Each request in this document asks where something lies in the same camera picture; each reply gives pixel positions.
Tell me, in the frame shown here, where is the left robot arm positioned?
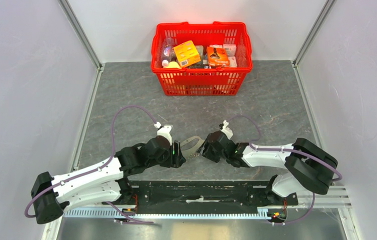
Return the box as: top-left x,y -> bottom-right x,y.
24,136 -> 186,225

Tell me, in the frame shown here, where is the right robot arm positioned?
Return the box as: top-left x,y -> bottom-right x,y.
197,131 -> 343,205

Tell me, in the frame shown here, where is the red shopping basket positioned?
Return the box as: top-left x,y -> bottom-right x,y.
150,21 -> 253,96

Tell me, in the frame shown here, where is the yellow round item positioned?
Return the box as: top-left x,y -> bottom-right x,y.
166,61 -> 181,69

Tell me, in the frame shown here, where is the orange black package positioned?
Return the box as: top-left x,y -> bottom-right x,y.
206,46 -> 230,68

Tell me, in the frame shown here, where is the clear plastic bottle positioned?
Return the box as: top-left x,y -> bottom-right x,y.
160,37 -> 176,68

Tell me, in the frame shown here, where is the orange box left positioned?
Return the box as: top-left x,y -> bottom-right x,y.
173,40 -> 201,68

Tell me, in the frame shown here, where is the white pink box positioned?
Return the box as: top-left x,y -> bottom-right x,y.
222,43 -> 237,57

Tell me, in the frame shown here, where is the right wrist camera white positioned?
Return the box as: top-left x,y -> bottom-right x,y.
219,120 -> 234,140

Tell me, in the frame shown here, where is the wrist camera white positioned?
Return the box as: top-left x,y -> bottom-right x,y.
153,121 -> 173,145
219,120 -> 234,140

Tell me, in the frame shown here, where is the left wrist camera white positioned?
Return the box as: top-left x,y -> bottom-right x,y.
153,121 -> 173,145

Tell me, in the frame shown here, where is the black base frame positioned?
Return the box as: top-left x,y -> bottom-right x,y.
113,180 -> 299,215

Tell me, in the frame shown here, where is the white slotted cable duct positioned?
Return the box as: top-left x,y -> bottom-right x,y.
64,206 -> 274,221

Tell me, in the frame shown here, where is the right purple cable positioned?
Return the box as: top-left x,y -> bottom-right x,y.
224,114 -> 343,226

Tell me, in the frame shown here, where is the left aluminium corner post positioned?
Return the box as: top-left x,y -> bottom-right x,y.
58,0 -> 103,70

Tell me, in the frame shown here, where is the aluminium corner post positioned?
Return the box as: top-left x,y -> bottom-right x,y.
292,0 -> 337,68
58,0 -> 103,70

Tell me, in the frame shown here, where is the right aluminium corner post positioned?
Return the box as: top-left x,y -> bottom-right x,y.
292,0 -> 337,68

